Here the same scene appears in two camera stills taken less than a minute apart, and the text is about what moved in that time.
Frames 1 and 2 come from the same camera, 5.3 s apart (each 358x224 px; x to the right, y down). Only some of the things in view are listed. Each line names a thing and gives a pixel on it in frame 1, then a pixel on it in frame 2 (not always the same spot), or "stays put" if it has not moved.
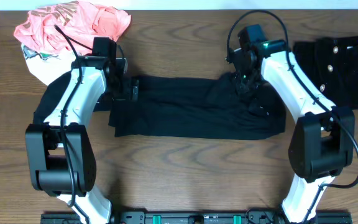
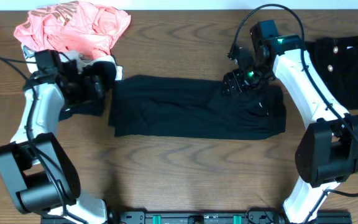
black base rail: x=197 y=217 stays put
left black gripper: x=134 y=88 to x=97 y=88
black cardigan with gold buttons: x=344 y=69 stays put
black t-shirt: x=199 y=107 stays put
